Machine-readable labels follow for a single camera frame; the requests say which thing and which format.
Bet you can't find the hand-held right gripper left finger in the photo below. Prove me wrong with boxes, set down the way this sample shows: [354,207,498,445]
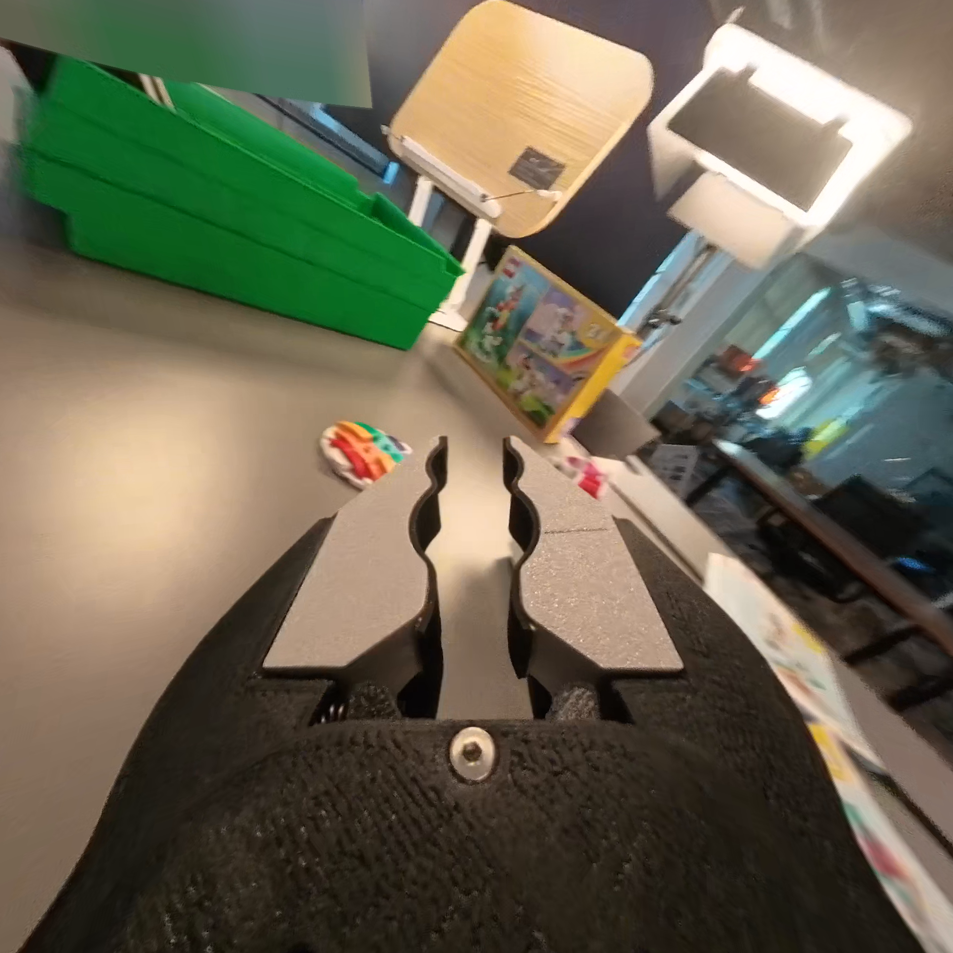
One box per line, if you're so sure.
[261,435,449,693]

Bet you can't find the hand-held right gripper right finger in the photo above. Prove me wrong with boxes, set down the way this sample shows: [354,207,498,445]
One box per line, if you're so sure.
[502,436,686,701]

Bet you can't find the pink white lego pieces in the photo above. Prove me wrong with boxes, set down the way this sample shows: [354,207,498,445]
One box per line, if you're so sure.
[554,453,615,501]

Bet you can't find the lego instruction booklet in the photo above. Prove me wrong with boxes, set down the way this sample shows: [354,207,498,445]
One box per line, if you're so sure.
[703,552,953,953]

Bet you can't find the yellow lego box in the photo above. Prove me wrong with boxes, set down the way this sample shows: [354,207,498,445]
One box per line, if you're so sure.
[453,246,645,445]

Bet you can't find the long wooden table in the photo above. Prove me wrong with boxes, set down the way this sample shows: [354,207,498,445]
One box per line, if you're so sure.
[711,435,953,664]

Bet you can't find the green plastic bin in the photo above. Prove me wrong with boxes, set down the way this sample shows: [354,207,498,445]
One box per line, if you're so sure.
[18,56,381,217]
[22,156,440,352]
[18,104,466,302]

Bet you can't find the wooden top tilting stand table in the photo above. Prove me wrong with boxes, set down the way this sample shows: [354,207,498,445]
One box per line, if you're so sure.
[381,0,656,332]

